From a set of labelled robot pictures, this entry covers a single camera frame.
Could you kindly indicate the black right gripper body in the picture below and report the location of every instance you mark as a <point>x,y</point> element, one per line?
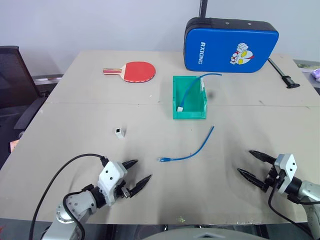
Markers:
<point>271,178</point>

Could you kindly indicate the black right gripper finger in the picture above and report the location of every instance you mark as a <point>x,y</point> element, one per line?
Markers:
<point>262,156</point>
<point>250,177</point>

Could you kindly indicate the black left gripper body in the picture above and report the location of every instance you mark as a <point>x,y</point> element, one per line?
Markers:
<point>123,191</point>

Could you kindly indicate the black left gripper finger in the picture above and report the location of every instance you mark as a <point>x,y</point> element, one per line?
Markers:
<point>130,163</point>
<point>141,185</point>

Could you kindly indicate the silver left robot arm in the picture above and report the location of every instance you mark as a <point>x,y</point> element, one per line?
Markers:
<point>77,205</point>

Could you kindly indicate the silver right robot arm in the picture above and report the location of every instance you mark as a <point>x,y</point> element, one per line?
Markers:
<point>308,192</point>

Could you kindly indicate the small white connector block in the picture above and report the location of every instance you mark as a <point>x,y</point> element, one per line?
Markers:
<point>120,133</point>

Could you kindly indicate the grey rounded robot body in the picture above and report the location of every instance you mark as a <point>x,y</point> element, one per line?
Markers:
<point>200,236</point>

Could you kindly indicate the green plastic bin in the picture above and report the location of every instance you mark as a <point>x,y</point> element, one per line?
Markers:
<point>190,115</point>

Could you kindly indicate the black rod tool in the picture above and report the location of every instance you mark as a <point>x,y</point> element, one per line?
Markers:
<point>287,80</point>

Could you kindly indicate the red table tennis paddle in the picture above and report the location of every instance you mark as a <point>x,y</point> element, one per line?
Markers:
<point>137,71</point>

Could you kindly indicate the purple object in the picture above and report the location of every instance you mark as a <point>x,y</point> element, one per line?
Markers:
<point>317,74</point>

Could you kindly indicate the blue RXIONG kick pad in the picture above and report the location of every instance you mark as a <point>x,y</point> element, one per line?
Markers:
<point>220,50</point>

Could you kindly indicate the orange box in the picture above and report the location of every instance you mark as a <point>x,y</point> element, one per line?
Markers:
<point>14,146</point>

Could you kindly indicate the black office chair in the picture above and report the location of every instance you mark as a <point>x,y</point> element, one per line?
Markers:
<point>12,75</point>

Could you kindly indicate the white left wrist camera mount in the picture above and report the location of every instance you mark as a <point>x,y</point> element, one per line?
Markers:
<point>111,175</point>

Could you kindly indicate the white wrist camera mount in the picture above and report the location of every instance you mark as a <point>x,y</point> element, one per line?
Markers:
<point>288,165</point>
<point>111,175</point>

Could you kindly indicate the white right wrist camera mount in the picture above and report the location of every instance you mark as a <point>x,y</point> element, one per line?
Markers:
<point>288,165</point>

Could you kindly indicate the grey metal rail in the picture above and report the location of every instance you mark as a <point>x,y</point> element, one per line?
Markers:
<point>47,79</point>

